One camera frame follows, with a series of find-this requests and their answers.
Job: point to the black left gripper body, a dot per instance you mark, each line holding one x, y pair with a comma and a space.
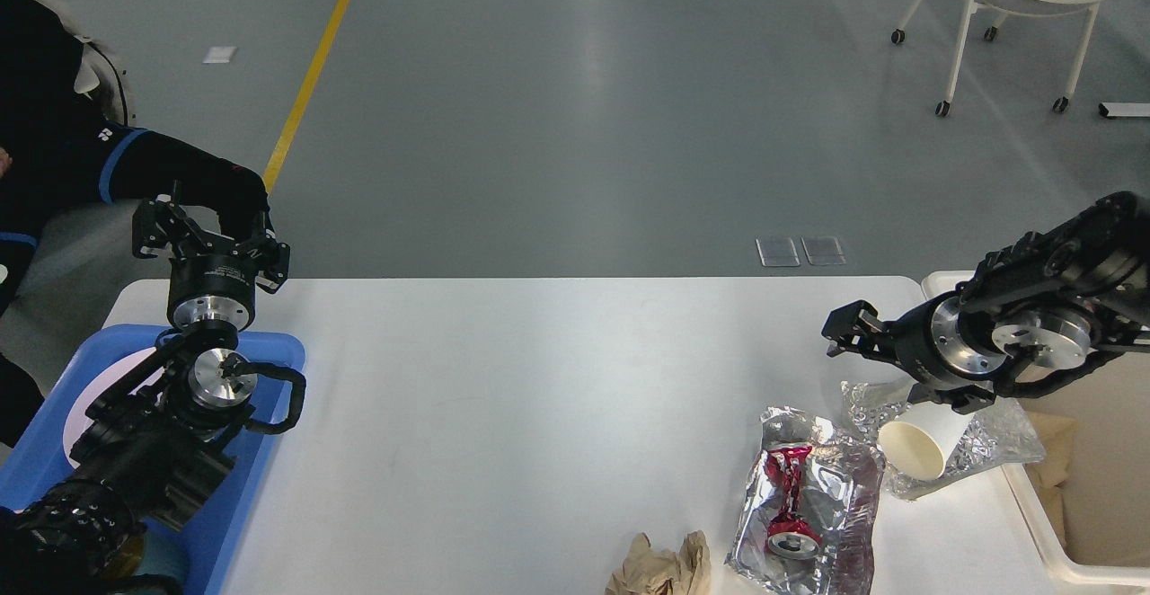
211, 286

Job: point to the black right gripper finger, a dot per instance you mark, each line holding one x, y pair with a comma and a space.
961, 400
856, 328

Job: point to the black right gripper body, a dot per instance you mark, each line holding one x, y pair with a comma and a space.
929, 346

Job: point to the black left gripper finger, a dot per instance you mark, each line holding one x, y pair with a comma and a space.
269, 256
163, 226

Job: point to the brown paper bag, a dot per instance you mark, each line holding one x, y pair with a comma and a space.
1057, 434
1051, 501

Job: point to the pink plate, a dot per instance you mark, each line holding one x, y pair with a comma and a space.
77, 421

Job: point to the dark teal mug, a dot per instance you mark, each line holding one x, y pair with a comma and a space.
150, 552

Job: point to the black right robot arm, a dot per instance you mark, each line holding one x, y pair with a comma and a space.
1033, 318

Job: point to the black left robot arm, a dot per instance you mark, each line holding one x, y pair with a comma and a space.
156, 445

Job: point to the crumpled aluminium foil right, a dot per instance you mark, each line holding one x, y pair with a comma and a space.
999, 434

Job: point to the white paper cup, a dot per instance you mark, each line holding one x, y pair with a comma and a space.
920, 441

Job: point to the right clear floor plate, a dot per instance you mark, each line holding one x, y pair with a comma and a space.
824, 251

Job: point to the clear floor plate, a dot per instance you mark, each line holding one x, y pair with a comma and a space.
824, 251
778, 252

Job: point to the left clear floor plate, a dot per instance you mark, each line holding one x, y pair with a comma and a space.
778, 252

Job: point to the person in black clothes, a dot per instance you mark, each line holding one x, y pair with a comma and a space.
59, 151

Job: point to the beige plastic bin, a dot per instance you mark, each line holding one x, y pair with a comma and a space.
993, 525

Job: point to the aluminium foil under can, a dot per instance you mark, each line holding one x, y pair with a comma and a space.
840, 499

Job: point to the white floor label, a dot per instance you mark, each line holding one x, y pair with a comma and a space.
219, 54

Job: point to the crushed red soda can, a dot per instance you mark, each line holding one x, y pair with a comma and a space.
789, 535

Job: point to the blue plastic tray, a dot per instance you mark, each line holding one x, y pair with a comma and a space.
38, 461

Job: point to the white bar on floor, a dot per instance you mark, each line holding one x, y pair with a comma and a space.
1114, 110

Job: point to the crumpled brown paper ball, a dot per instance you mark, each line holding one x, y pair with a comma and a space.
646, 570

